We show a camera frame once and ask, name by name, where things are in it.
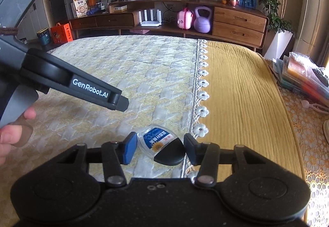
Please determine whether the wooden shelf cabinet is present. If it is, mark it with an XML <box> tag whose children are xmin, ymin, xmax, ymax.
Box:
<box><xmin>15</xmin><ymin>0</ymin><xmax>61</xmax><ymax>41</ymax></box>

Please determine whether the white cable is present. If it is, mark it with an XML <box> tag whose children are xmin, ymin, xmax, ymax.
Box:
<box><xmin>301</xmin><ymin>100</ymin><xmax>329</xmax><ymax>115</ymax></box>

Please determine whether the beige standing air conditioner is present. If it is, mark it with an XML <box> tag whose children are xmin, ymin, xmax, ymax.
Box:
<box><xmin>293</xmin><ymin>0</ymin><xmax>329</xmax><ymax>53</ymax></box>

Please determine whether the stack of books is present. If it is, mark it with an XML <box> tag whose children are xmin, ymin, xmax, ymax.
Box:
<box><xmin>272</xmin><ymin>52</ymin><xmax>329</xmax><ymax>107</ymax></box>

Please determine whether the brown hair tie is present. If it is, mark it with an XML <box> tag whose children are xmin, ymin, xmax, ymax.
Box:
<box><xmin>0</xmin><ymin>27</ymin><xmax>18</xmax><ymax>36</ymax></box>

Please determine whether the clear floss case black cap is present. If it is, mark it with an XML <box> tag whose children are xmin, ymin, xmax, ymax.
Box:
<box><xmin>137</xmin><ymin>126</ymin><xmax>186</xmax><ymax>166</ymax></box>

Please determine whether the white tall planter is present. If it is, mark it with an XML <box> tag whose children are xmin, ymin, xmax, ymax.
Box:
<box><xmin>263</xmin><ymin>30</ymin><xmax>295</xmax><ymax>62</ymax></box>

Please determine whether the small black object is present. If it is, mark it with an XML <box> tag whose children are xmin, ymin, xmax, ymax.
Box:
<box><xmin>311</xmin><ymin>68</ymin><xmax>329</xmax><ymax>87</ymax></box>

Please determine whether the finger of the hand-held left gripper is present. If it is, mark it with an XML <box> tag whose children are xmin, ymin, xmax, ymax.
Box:
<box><xmin>64</xmin><ymin>68</ymin><xmax>129</xmax><ymax>112</ymax></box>

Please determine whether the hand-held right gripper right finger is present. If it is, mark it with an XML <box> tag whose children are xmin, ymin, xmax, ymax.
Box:
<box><xmin>183</xmin><ymin>133</ymin><xmax>260</xmax><ymax>188</ymax></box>

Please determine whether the quilted pale yellow mat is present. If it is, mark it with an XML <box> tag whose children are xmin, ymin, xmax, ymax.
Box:
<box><xmin>0</xmin><ymin>35</ymin><xmax>201</xmax><ymax>179</ymax></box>

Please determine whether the yellow ribbed cloth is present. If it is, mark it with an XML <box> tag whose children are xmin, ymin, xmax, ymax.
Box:
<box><xmin>188</xmin><ymin>39</ymin><xmax>306</xmax><ymax>179</ymax></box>

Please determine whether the white router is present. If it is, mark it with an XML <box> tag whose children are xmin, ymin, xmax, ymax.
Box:
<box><xmin>138</xmin><ymin>9</ymin><xmax>163</xmax><ymax>28</ymax></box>

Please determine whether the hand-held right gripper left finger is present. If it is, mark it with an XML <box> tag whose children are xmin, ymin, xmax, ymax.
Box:
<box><xmin>61</xmin><ymin>131</ymin><xmax>138</xmax><ymax>188</ymax></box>

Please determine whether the black mini fridge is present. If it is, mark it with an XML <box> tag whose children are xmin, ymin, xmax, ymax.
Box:
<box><xmin>49</xmin><ymin>0</ymin><xmax>80</xmax><ymax>27</ymax></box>

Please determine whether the wooden television cabinet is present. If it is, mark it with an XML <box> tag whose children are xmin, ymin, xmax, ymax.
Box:
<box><xmin>69</xmin><ymin>0</ymin><xmax>270</xmax><ymax>50</ymax></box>

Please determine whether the blue bucket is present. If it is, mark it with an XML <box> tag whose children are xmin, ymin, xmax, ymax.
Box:
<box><xmin>36</xmin><ymin>28</ymin><xmax>52</xmax><ymax>46</ymax></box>

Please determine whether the white printed snack box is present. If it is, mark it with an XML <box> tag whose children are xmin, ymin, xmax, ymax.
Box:
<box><xmin>72</xmin><ymin>0</ymin><xmax>89</xmax><ymax>18</ymax></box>

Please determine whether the small cardboard box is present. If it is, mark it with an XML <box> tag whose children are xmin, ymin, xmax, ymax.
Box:
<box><xmin>109</xmin><ymin>4</ymin><xmax>128</xmax><ymax>13</ymax></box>

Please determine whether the person's left hand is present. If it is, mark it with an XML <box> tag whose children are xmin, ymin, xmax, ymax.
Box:
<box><xmin>0</xmin><ymin>107</ymin><xmax>37</xmax><ymax>166</ymax></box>

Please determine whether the orange gift box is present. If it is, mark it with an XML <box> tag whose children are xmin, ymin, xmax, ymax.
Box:
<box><xmin>50</xmin><ymin>23</ymin><xmax>74</xmax><ymax>45</ymax></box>

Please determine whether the white round lid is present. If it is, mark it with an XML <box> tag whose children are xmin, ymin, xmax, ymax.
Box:
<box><xmin>322</xmin><ymin>120</ymin><xmax>329</xmax><ymax>145</ymax></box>

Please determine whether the pink toy suitcase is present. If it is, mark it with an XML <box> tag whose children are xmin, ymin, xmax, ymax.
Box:
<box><xmin>177</xmin><ymin>8</ymin><xmax>194</xmax><ymax>30</ymax></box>

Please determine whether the purple kettlebell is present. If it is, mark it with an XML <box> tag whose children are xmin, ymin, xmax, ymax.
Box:
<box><xmin>193</xmin><ymin>6</ymin><xmax>213</xmax><ymax>33</ymax></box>

